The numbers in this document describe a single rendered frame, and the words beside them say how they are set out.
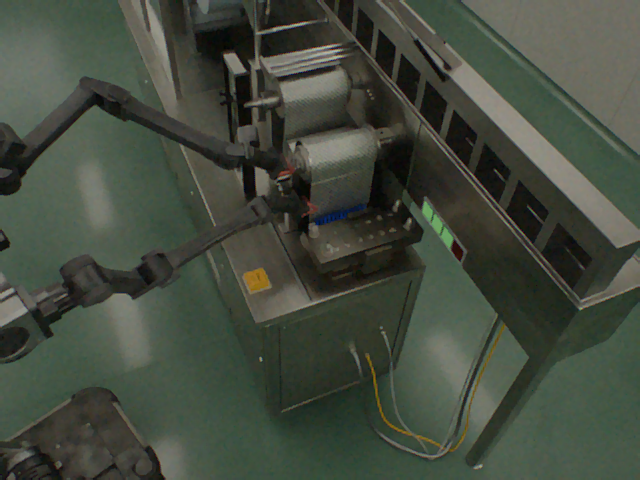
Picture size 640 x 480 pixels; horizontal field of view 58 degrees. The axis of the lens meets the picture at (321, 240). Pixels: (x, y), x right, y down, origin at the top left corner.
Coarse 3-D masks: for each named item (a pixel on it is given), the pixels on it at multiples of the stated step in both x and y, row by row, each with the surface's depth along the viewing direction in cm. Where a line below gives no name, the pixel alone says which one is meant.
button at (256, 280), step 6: (258, 270) 205; (246, 276) 203; (252, 276) 203; (258, 276) 203; (264, 276) 203; (246, 282) 203; (252, 282) 201; (258, 282) 201; (264, 282) 201; (252, 288) 200; (258, 288) 201
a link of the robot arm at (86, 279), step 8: (96, 264) 133; (72, 272) 128; (80, 272) 129; (88, 272) 129; (96, 272) 131; (72, 280) 129; (80, 280) 129; (88, 280) 129; (96, 280) 130; (104, 280) 131; (64, 288) 130; (72, 288) 129; (80, 288) 127; (88, 288) 128; (72, 296) 130; (80, 296) 129; (80, 304) 135
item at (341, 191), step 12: (372, 168) 201; (336, 180) 197; (348, 180) 200; (360, 180) 203; (312, 192) 197; (324, 192) 199; (336, 192) 202; (348, 192) 205; (360, 192) 208; (312, 204) 201; (324, 204) 204; (336, 204) 207; (348, 204) 210; (360, 204) 213; (312, 216) 206
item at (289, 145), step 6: (342, 126) 211; (348, 126) 210; (318, 132) 208; (324, 132) 207; (330, 132) 207; (336, 132) 207; (342, 132) 207; (300, 138) 204; (306, 138) 204; (312, 138) 204; (318, 138) 205; (288, 144) 202; (294, 144) 202; (288, 150) 206; (294, 150) 201; (288, 156) 207
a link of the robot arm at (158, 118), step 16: (112, 96) 170; (128, 96) 171; (128, 112) 173; (144, 112) 174; (160, 112) 176; (160, 128) 174; (176, 128) 175; (192, 128) 177; (192, 144) 176; (208, 144) 175; (224, 144) 177; (224, 160) 177
